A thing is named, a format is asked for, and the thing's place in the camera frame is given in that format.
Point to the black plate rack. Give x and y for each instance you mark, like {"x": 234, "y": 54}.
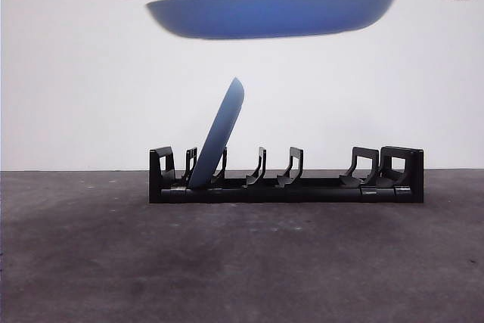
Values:
{"x": 302, "y": 195}

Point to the blue round plate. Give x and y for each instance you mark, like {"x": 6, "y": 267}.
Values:
{"x": 221, "y": 137}

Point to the green round plate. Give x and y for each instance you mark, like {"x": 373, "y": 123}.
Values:
{"x": 264, "y": 13}

